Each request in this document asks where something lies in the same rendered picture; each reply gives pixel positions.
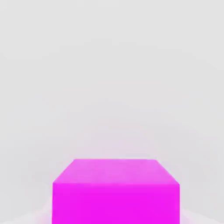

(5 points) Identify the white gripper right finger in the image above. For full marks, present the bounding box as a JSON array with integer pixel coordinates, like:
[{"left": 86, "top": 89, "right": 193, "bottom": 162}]
[{"left": 179, "top": 207, "right": 221, "bottom": 224}]

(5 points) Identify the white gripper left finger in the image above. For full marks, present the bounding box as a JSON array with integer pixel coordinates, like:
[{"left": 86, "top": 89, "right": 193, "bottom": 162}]
[{"left": 3, "top": 201, "right": 53, "bottom": 224}]

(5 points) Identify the small magenta cube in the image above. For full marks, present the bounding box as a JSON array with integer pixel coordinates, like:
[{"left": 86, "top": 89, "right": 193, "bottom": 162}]
[{"left": 52, "top": 158, "right": 180, "bottom": 224}]

